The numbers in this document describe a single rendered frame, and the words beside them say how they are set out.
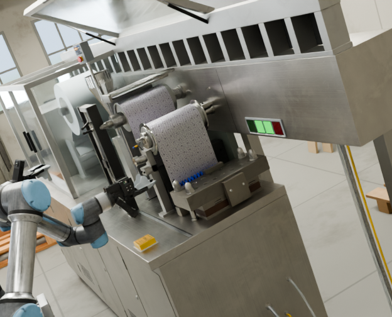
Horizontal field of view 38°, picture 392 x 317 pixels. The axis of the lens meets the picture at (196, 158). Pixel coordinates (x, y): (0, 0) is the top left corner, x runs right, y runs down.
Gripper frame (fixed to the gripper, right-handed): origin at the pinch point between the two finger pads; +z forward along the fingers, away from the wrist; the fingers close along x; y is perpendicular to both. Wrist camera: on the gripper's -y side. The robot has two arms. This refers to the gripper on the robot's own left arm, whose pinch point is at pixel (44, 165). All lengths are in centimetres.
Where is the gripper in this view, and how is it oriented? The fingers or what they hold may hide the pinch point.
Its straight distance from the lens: 286.0
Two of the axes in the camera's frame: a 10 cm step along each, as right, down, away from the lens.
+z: 6.1, -4.2, 6.7
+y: 2.3, 9.0, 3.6
